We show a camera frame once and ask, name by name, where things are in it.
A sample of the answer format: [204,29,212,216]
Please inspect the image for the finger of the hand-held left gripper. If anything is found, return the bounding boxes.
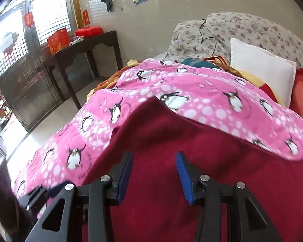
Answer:
[18,181,74,220]

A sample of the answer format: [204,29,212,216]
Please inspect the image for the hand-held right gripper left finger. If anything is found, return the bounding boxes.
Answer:
[24,151,134,242]

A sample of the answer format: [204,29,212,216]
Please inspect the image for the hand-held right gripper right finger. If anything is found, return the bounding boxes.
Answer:
[175,151,284,242]

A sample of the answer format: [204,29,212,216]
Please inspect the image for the dark red fleece garment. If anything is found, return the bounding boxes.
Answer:
[81,97,303,242]

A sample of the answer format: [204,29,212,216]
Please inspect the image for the pink penguin print blanket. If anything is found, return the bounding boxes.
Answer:
[11,58,303,207]

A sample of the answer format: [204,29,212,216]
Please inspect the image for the teal cloth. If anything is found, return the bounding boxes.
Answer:
[180,58,218,68]

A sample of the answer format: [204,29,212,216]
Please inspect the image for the dark lattice door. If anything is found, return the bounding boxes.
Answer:
[0,0,77,131]

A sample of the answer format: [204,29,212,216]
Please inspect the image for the white pillow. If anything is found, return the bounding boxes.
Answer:
[230,38,297,107]

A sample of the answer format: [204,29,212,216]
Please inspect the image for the dark wooden side table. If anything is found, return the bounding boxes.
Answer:
[44,30,124,110]

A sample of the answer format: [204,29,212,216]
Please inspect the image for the flat red gift box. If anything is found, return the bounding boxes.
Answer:
[75,26,103,37]

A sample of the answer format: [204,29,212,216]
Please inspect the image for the tall red gift box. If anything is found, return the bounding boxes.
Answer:
[47,28,70,54]

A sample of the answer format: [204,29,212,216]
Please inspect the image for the floral grey pillows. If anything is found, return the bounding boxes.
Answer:
[167,12,303,81]

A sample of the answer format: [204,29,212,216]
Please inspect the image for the black cable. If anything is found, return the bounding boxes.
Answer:
[199,19,218,56]

